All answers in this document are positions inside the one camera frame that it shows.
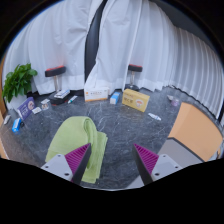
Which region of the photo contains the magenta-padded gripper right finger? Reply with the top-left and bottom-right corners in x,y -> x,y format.
132,143 -> 184,186

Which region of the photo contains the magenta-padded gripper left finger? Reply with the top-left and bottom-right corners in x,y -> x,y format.
40,143 -> 93,186

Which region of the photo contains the light green towel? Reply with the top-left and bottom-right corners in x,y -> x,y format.
44,115 -> 109,185

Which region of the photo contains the small white tube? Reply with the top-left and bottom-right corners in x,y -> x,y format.
147,112 -> 162,122

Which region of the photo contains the white sachet packet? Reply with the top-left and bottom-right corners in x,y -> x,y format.
31,106 -> 43,115

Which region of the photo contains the brown printed sachet packet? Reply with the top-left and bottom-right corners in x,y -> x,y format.
40,100 -> 52,111

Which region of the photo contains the yellow carton box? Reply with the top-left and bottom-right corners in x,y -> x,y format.
121,88 -> 151,113

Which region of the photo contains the small purple cup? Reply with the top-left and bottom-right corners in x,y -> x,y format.
170,97 -> 181,108

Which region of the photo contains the flat white box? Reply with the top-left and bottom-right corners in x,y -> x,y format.
53,88 -> 72,100

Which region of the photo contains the purple printed carton box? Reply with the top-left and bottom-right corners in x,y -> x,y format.
16,96 -> 37,121

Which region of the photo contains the white orange carton box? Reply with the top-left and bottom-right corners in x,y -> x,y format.
83,86 -> 110,103

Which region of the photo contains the small blue white box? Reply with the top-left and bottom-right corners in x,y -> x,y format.
109,91 -> 121,106

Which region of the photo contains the small white flat packet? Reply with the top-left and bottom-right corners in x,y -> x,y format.
3,114 -> 12,126

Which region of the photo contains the black red bar stool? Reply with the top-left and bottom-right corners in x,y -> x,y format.
44,65 -> 72,105
124,63 -> 144,92

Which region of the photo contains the green potted plant white pot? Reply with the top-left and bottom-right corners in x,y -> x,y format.
2,63 -> 39,110

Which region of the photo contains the white curtain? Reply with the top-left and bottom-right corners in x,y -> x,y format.
2,0 -> 108,96
84,0 -> 224,122

